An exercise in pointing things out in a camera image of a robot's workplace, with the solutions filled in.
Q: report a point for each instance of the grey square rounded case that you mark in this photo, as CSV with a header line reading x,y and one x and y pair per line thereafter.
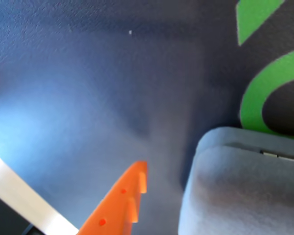
x,y
235,195

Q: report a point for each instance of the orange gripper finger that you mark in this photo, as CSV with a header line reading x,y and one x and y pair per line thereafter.
x,y
117,208

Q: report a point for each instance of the dark mat with WOWROBO print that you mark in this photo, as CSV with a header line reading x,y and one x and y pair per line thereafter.
x,y
88,73

